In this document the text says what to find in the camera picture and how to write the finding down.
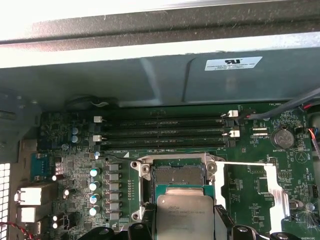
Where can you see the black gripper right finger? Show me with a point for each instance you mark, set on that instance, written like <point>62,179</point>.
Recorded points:
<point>222,225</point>

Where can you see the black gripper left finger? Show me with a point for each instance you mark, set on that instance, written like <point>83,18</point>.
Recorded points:
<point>140,232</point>

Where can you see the silver CPU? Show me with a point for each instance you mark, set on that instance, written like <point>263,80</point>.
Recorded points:
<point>185,215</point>

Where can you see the CPU socket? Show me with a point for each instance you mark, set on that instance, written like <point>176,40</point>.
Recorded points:
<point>180,175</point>

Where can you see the black RAM slot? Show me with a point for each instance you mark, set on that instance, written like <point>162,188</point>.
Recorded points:
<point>187,145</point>
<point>187,135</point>
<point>187,126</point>
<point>162,117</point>

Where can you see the teal top capacitor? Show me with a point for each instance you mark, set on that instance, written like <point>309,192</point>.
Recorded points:
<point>94,173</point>
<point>93,199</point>
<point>93,211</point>
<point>93,186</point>

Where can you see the green motherboard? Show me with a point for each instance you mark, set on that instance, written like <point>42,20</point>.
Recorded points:
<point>240,155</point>

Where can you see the small pale capacitor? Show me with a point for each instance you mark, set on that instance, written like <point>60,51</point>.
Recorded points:
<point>97,155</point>

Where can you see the silver coin battery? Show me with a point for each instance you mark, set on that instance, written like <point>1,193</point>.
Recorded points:
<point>283,138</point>

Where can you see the silver port block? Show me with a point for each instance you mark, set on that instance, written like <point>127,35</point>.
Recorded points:
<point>28,215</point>
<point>31,196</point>

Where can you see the blue top capacitor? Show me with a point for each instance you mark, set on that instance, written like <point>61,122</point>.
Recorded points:
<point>74,130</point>
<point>74,139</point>

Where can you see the blue port connector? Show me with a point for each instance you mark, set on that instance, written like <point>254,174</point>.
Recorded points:
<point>41,167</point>

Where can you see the black open PC case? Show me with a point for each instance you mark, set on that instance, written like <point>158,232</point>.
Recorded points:
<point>150,80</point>

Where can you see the white UL label sticker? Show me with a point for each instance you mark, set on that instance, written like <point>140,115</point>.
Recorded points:
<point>232,63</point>

